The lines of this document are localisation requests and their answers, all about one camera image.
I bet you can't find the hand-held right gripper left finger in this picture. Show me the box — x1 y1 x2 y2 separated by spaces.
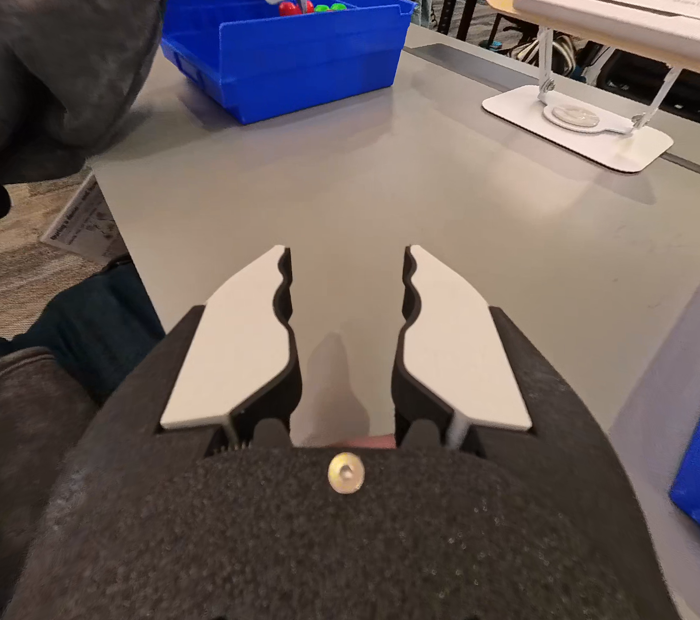
159 245 303 448

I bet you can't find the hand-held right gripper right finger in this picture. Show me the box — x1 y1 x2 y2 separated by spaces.
391 245 534 451

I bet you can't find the blue divided plastic bin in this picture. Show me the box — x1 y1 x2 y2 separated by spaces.
160 0 416 126

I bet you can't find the grey desk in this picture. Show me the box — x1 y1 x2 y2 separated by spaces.
90 21 700 620

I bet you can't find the person's blue jeans leg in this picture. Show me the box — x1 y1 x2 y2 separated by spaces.
0 259 165 405

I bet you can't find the printed paper sheet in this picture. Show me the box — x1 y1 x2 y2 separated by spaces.
41 174 129 262

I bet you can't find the white folding book stand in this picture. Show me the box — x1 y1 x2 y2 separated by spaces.
482 0 700 173

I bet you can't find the striped bag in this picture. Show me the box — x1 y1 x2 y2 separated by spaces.
514 32 579 75

